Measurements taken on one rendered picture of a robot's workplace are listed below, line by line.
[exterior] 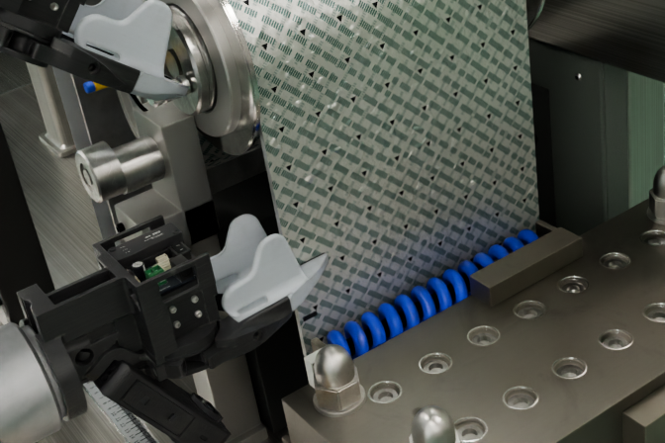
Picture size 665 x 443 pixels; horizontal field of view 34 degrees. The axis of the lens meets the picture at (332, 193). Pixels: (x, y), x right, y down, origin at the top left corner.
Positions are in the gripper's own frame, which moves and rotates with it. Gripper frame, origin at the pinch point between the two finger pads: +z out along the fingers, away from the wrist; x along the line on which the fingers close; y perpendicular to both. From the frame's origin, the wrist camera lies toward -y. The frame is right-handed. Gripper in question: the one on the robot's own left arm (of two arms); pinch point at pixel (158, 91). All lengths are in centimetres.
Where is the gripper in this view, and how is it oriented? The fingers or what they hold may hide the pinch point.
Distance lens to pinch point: 72.9
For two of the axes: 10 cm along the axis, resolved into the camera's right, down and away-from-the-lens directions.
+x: -5.5, -3.4, 7.6
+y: 4.2, -9.0, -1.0
